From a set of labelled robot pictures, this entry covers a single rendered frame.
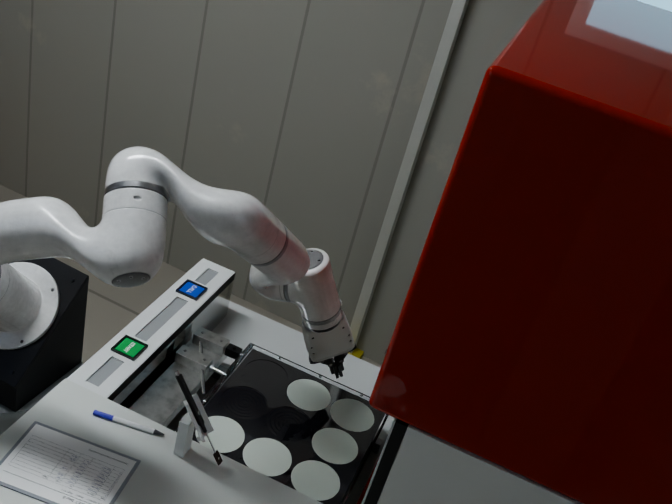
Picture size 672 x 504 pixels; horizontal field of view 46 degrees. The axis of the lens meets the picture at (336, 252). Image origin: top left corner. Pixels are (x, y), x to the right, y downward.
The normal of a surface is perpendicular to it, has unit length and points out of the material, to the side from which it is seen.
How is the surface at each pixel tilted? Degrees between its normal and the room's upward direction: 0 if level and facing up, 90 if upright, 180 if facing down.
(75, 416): 0
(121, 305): 0
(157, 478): 0
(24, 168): 90
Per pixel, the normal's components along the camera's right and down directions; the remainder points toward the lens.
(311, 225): -0.39, 0.41
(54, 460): 0.23, -0.82
